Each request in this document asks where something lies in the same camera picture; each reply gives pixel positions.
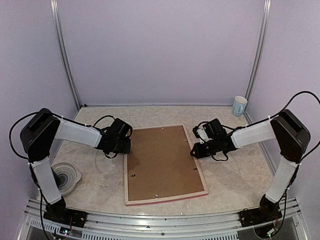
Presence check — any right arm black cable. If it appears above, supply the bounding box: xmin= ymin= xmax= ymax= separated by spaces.
xmin=197 ymin=91 xmax=320 ymax=162

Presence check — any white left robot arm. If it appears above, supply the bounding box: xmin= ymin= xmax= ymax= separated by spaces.
xmin=20 ymin=108 xmax=133 ymax=223

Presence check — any left aluminium corner post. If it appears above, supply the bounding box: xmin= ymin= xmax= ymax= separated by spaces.
xmin=50 ymin=0 xmax=82 ymax=110

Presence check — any right aluminium corner post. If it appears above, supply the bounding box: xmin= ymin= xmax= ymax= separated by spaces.
xmin=244 ymin=0 xmax=272 ymax=100

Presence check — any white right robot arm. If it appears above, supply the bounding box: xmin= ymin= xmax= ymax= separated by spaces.
xmin=190 ymin=109 xmax=311 ymax=204

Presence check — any pink wooden picture frame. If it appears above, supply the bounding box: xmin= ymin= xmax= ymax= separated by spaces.
xmin=124 ymin=123 xmax=210 ymax=207

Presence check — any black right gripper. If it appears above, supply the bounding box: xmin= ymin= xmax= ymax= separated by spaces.
xmin=190 ymin=138 xmax=219 ymax=159

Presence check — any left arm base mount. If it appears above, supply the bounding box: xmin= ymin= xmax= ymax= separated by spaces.
xmin=43 ymin=197 xmax=88 ymax=228

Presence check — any front aluminium rail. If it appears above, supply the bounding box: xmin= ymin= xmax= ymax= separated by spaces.
xmin=14 ymin=193 xmax=311 ymax=240

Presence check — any aluminium corner post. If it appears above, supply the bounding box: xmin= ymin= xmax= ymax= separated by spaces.
xmin=244 ymin=0 xmax=272 ymax=100
xmin=50 ymin=0 xmax=82 ymax=110

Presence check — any light blue mug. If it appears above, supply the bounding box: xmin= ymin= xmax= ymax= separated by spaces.
xmin=232 ymin=96 xmax=248 ymax=117

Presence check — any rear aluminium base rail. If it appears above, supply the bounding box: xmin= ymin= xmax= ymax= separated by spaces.
xmin=80 ymin=103 xmax=233 ymax=108

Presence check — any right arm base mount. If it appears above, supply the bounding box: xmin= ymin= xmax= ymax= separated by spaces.
xmin=238 ymin=194 xmax=283 ymax=228

